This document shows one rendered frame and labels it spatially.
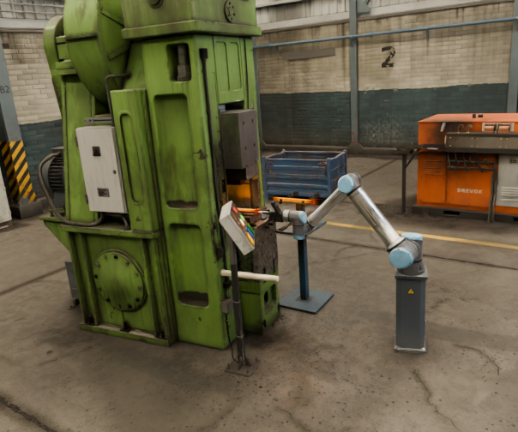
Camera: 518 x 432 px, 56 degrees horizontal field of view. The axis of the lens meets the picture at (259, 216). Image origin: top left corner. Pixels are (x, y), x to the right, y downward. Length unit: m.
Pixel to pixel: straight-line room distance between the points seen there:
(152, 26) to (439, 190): 4.65
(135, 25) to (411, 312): 2.73
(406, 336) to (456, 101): 7.69
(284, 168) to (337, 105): 4.38
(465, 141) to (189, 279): 4.07
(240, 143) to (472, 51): 7.82
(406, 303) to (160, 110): 2.21
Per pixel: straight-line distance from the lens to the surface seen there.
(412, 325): 3.72
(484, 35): 10.75
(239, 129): 3.49
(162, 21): 3.42
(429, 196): 6.99
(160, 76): 3.48
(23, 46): 9.37
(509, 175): 6.70
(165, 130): 3.57
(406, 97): 11.16
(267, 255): 3.86
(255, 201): 4.08
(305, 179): 7.58
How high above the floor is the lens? 2.03
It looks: 17 degrees down
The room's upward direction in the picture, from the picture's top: 4 degrees counter-clockwise
